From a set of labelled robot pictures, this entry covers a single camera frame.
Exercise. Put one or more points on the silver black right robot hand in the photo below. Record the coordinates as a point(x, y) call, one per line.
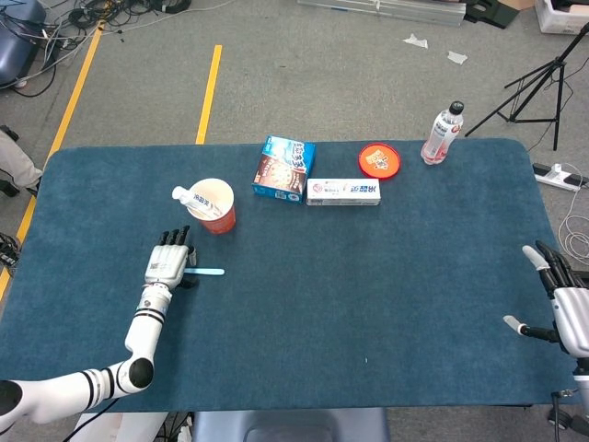
point(573, 317)

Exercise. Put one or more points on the aluminium profile rails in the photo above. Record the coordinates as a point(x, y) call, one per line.
point(414, 11)

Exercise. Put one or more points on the blue snack box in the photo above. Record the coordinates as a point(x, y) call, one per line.
point(283, 170)

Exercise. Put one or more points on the crumpled white paper scrap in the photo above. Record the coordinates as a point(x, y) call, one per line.
point(457, 57)
point(416, 41)

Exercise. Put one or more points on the black tripod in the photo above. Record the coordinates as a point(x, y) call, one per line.
point(561, 64)

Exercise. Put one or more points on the navy rounded chair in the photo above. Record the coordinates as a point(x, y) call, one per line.
point(14, 50)

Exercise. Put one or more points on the white patterned toothpaste tube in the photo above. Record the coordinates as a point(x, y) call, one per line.
point(195, 198)

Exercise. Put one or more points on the grey sneaker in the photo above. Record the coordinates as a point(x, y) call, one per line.
point(9, 255)

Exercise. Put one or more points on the white power strip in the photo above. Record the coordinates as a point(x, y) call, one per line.
point(559, 177)

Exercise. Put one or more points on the white plastic bin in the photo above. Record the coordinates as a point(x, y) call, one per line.
point(552, 20)

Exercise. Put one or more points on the white toothpaste box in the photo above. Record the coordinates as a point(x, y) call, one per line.
point(343, 191)

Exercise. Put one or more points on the blue felt table mat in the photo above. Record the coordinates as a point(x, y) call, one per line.
point(322, 285)

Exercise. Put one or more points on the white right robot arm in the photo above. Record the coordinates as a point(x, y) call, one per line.
point(582, 391)

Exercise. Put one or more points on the red paper cup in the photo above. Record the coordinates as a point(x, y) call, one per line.
point(223, 223)

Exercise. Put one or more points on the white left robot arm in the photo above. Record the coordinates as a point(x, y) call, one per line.
point(142, 331)

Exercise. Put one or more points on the clear bottle with pink drink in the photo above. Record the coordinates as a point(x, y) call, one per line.
point(441, 133)

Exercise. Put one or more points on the brown cardboard box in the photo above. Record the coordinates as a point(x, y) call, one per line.
point(517, 3)

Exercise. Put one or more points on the red round lid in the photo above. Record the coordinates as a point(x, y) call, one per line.
point(378, 160)

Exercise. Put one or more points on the light blue toothbrush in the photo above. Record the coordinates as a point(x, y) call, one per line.
point(207, 271)

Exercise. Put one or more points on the beige trouser leg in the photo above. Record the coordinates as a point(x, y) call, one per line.
point(16, 161)

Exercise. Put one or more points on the black foam brackets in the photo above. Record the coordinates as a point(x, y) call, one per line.
point(488, 14)

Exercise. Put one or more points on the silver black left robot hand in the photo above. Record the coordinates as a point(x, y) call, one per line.
point(165, 262)

